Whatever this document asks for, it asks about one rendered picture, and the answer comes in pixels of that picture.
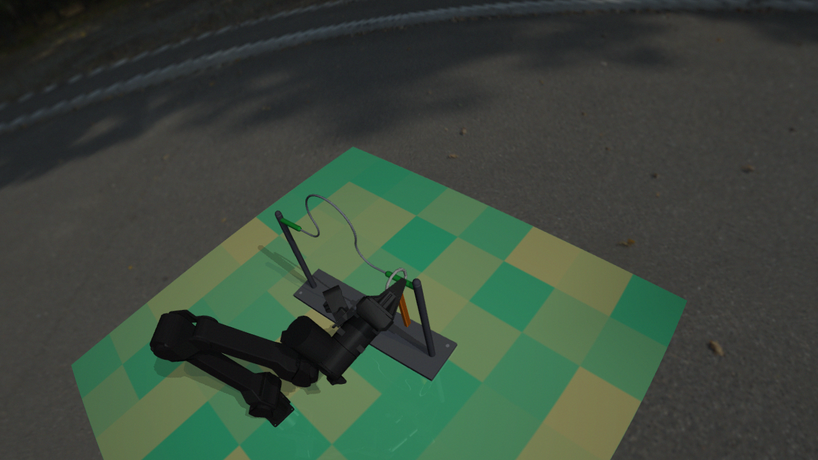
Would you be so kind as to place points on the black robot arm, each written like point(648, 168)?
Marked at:
point(306, 348)

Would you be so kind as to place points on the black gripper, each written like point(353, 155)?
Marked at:
point(374, 314)

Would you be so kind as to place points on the orange-brown handle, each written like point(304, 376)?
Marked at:
point(402, 304)

